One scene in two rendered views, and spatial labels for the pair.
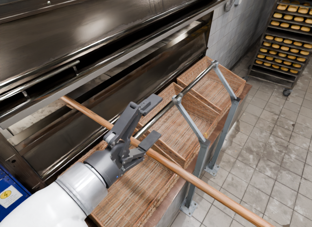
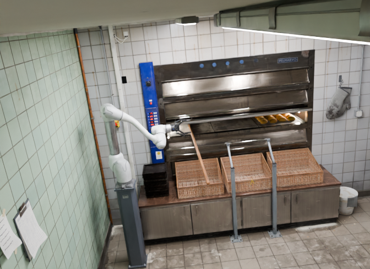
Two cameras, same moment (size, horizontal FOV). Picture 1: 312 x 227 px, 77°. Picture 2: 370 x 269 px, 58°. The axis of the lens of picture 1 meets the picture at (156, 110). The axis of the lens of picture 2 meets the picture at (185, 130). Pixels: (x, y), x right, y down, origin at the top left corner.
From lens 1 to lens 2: 3.26 m
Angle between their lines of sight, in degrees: 49
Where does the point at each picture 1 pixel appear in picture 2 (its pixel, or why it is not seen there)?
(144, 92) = (232, 147)
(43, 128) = (178, 137)
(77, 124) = (190, 144)
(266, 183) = (305, 260)
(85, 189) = (167, 126)
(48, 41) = (188, 109)
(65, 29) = (195, 106)
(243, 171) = (296, 247)
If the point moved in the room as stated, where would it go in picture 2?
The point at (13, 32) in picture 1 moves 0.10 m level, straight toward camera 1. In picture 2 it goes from (180, 104) to (179, 106)
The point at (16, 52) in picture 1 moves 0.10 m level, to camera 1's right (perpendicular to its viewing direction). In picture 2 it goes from (179, 109) to (184, 111)
